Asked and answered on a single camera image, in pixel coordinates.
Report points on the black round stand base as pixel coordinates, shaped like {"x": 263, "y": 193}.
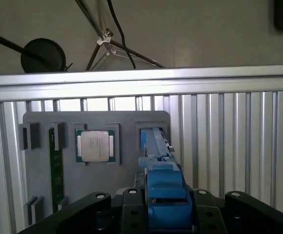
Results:
{"x": 44, "y": 57}

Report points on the metal tripod stand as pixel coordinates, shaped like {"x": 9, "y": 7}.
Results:
{"x": 105, "y": 39}

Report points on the green RAM stick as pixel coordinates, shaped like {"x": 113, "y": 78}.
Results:
{"x": 57, "y": 175}

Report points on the silver CPU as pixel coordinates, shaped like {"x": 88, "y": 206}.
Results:
{"x": 95, "y": 146}

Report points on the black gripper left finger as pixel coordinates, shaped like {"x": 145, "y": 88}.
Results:
{"x": 133, "y": 214}

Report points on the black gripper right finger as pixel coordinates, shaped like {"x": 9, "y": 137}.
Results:
{"x": 208, "y": 214}

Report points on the grey parts rack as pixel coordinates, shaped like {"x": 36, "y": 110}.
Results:
{"x": 95, "y": 182}

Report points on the hard disk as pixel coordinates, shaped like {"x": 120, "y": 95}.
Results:
{"x": 166, "y": 180}

